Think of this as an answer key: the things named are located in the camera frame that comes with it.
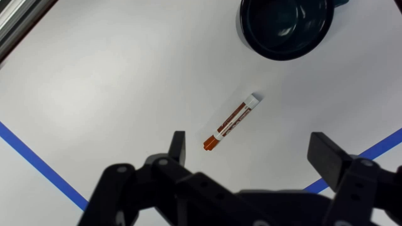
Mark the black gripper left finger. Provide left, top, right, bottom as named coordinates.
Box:
left=77, top=131, right=252, bottom=226

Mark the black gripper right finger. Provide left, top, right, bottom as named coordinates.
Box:
left=306, top=132, right=402, bottom=226

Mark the white marker with orange cap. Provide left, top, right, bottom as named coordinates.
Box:
left=202, top=92, right=261, bottom=153

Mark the dark green speckled cup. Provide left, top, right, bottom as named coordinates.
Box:
left=239, top=0, right=349, bottom=62

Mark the short blue tape strip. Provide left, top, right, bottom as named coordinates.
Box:
left=0, top=122, right=90, bottom=213

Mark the aluminium rail frame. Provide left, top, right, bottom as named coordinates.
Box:
left=0, top=0, right=58, bottom=64

